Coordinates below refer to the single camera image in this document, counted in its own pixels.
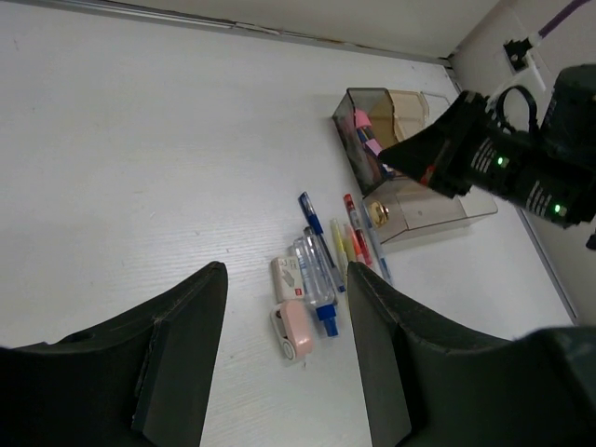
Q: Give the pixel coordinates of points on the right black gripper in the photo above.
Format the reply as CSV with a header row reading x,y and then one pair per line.
x,y
545,166

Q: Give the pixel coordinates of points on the yellow highlighter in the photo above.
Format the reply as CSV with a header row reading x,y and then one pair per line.
x,y
340,247

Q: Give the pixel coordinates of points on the clear glue bottle blue cap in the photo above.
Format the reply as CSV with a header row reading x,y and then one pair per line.
x,y
319,290

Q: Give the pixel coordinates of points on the gold binder clip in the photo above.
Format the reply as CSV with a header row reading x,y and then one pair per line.
x,y
379,214

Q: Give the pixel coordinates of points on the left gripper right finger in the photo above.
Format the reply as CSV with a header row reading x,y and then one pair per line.
x,y
430,381

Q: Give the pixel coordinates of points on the blue gel pen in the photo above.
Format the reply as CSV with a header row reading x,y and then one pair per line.
x,y
310,213

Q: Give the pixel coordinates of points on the red gel pen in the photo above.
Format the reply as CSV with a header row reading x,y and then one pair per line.
x,y
358,230

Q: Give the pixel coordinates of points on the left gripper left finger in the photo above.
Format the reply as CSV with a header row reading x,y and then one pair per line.
x,y
141,378

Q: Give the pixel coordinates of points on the orange highlighter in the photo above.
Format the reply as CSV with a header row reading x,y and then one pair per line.
x,y
353,249

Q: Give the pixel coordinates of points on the blue clear highlighter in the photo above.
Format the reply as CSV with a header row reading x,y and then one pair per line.
x,y
376,245

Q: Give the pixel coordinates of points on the pink correction tape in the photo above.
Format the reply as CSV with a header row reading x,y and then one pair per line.
x,y
290,322

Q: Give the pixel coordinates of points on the transparent desk organizer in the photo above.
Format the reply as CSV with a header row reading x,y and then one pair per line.
x,y
379,129

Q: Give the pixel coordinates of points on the black gel pen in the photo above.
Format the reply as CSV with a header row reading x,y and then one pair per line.
x,y
326,259

